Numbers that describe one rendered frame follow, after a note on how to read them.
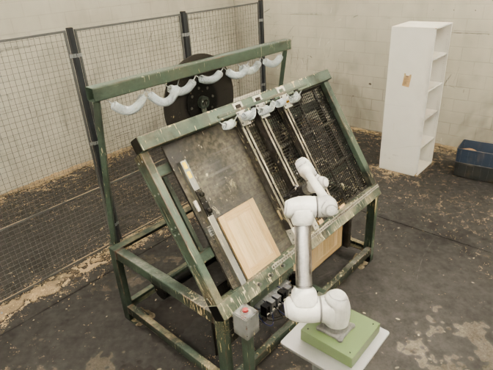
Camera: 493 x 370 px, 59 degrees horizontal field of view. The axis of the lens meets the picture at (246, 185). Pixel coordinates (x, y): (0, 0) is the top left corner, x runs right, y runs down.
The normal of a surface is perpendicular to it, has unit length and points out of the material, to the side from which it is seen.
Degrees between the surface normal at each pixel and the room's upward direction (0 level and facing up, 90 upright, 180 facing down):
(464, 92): 90
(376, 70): 90
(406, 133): 90
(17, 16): 90
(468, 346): 0
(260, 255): 58
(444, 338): 0
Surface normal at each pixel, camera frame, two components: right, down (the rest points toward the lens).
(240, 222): 0.60, -0.25
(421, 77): -0.66, 0.37
